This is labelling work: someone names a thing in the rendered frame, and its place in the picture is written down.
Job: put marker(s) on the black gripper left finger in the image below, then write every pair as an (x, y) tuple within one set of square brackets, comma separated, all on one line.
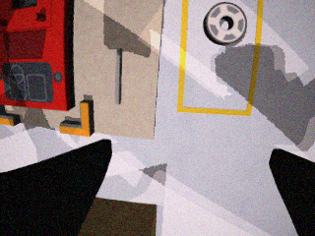
[(53, 196)]

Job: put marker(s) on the black wheel with grey hub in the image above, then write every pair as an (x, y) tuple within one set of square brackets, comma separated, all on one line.
[(235, 17)]

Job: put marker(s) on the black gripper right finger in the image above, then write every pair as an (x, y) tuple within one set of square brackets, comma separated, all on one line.
[(295, 178)]

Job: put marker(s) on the yellow rectangular outline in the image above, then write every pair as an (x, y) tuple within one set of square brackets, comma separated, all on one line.
[(181, 81)]

